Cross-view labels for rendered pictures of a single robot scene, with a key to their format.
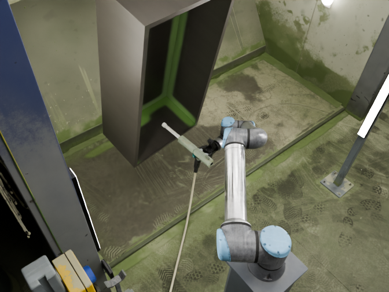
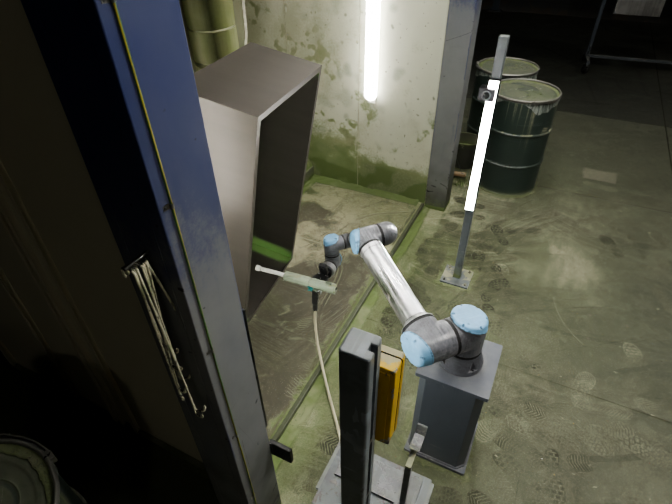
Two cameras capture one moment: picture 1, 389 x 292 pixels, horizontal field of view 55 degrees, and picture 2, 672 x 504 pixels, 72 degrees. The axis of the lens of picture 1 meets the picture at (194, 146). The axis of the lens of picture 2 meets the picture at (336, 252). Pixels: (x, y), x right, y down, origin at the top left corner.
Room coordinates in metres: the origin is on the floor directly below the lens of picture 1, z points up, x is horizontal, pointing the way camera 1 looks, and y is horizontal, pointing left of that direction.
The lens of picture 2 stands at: (-0.14, 0.57, 2.26)
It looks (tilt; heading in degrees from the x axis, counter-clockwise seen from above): 39 degrees down; 338
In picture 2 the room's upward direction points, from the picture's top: 1 degrees counter-clockwise
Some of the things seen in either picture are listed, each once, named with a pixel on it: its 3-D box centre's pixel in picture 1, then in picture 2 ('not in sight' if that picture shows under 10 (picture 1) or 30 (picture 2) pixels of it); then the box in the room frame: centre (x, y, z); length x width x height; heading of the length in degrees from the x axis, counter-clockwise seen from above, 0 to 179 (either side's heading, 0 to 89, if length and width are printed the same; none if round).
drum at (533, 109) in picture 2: not in sight; (514, 138); (2.82, -2.38, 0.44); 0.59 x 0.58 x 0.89; 145
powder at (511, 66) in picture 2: not in sight; (507, 67); (3.40, -2.67, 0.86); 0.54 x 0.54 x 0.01
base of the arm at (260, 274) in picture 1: (268, 259); (462, 351); (0.83, -0.40, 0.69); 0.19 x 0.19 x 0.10
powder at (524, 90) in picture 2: not in sight; (525, 91); (2.82, -2.38, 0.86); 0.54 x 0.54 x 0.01
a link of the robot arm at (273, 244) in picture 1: (271, 247); (465, 330); (0.83, -0.39, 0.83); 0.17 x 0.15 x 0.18; 90
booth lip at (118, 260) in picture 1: (245, 175); (361, 302); (1.87, -0.43, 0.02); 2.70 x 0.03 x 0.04; 131
